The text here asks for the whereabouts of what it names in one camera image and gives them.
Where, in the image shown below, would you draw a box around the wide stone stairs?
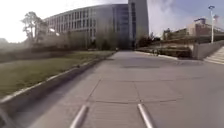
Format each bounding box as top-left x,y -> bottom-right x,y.
203,45 -> 224,66

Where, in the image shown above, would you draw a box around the tall pine tree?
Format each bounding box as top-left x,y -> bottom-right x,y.
20,11 -> 48,44

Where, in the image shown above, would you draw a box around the grey concrete wall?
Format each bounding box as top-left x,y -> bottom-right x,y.
191,39 -> 224,61

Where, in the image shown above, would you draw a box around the dark hedge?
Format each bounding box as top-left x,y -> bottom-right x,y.
136,41 -> 194,58

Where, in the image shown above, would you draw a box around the grey concrete pavement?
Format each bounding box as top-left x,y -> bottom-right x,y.
13,49 -> 224,128

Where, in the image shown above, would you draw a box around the large grey windowed building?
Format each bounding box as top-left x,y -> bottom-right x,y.
43,0 -> 150,51

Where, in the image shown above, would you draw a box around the row of trees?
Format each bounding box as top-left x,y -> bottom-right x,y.
33,29 -> 116,52

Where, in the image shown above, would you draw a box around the robot's own part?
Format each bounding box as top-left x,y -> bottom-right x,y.
137,103 -> 155,128
69,104 -> 89,128

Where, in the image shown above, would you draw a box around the white lamp post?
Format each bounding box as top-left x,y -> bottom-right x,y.
208,4 -> 216,44

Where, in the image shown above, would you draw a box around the buildings on a slope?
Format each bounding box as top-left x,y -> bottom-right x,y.
162,17 -> 224,43

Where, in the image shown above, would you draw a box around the grass strip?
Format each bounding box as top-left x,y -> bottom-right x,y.
0,49 -> 116,99

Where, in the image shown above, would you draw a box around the dark stone kerb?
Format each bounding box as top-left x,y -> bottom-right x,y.
0,53 -> 114,114

